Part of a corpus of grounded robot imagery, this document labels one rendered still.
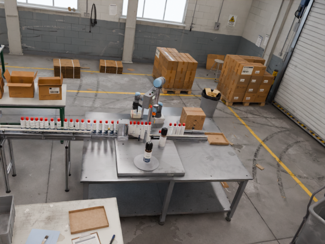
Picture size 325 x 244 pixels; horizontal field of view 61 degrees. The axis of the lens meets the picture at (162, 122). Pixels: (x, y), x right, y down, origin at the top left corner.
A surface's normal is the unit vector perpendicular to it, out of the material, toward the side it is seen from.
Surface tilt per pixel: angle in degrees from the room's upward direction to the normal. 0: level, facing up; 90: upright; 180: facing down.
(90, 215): 0
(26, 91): 89
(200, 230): 0
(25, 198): 0
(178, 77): 92
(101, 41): 90
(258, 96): 88
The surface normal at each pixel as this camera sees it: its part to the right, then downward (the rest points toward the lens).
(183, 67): 0.29, 0.53
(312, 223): -0.83, 0.22
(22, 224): 0.17, -0.85
